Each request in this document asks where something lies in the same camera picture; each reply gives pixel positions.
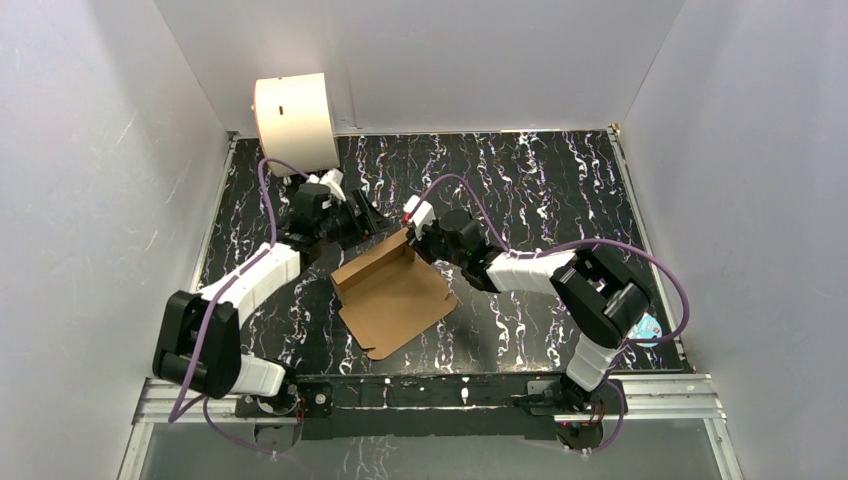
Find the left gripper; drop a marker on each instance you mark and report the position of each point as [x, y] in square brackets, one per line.
[356, 211]

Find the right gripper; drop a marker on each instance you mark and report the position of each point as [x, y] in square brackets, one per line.
[420, 245]

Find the brown cardboard box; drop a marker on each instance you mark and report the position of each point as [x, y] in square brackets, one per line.
[389, 296]

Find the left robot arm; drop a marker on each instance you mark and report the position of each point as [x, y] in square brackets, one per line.
[199, 340]

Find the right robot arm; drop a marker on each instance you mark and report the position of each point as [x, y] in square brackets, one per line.
[604, 297]

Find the cream cylindrical wooden box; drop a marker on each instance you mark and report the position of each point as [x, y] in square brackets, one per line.
[293, 121]

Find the blue white packaged item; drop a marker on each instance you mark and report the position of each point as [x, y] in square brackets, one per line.
[648, 329]

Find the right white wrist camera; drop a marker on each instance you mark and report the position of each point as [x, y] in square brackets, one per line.
[417, 214]

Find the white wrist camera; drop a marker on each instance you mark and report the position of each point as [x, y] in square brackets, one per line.
[417, 214]
[331, 179]

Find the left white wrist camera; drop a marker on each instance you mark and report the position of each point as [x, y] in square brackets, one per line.
[331, 179]

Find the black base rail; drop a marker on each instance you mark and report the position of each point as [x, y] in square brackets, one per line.
[538, 406]

